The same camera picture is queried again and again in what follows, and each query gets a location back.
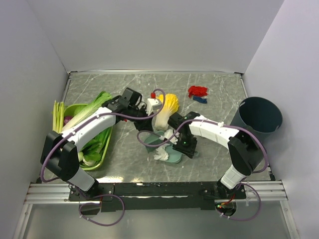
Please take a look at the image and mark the dark blue bin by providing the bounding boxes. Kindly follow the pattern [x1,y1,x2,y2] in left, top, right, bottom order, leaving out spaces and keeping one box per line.
[230,97,283,143]

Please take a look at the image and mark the bok choy greens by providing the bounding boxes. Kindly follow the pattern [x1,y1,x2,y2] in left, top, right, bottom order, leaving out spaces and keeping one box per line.
[78,127,112,168]

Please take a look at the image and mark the green vegetable tray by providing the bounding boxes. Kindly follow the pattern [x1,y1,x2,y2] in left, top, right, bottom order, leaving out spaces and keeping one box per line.
[64,103,113,171]

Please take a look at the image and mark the red paper scrap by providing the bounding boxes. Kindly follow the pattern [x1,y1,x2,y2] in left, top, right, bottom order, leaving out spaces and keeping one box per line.
[188,86,208,98]

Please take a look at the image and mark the large lettuce leaf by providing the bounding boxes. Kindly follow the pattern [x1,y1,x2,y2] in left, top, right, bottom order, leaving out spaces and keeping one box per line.
[62,91,112,131]

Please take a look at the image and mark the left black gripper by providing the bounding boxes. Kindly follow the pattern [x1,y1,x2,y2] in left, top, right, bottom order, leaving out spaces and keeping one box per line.
[127,105,155,132]

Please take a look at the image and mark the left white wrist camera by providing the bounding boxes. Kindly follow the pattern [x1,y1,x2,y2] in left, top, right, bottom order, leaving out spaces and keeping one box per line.
[146,98,162,115]

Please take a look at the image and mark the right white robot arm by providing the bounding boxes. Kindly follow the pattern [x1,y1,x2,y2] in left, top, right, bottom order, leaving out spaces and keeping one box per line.
[168,112,268,198]

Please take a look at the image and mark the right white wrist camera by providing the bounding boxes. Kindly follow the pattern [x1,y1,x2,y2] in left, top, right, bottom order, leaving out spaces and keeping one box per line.
[164,129,179,144]

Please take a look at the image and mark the yellow napa cabbage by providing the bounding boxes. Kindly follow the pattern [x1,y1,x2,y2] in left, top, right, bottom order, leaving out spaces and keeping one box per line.
[155,93,179,131]

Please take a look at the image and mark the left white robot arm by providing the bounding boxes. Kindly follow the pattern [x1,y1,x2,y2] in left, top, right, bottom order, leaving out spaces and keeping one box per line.
[40,88,162,200]

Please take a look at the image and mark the purple onion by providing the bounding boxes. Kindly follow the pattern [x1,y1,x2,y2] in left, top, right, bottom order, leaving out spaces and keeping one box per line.
[63,116,73,126]

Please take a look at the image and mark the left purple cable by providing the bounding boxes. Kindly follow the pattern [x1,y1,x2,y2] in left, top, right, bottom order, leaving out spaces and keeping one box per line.
[40,89,166,183]

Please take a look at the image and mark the teal dustpan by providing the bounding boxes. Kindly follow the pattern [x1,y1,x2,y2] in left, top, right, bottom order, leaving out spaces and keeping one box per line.
[154,144,200,165]

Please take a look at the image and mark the dark blue paper scrap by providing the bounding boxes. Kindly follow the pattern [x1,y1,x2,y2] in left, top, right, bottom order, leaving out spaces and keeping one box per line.
[193,96,207,104]

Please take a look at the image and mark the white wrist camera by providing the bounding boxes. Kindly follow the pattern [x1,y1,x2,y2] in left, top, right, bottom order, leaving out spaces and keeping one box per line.
[164,129,179,144]
[146,98,162,115]

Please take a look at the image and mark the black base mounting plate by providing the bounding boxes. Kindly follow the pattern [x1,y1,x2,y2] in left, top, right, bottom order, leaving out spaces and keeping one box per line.
[69,181,246,212]

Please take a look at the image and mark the teal hand brush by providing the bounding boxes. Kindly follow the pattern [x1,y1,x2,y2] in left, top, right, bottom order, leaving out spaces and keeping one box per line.
[144,134,162,153]

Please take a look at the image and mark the green onion stalks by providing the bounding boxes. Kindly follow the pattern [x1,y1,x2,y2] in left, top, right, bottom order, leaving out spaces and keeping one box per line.
[52,101,64,133]

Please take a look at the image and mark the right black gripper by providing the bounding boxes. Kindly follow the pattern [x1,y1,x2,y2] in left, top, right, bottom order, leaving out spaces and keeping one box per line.
[172,133,198,158]

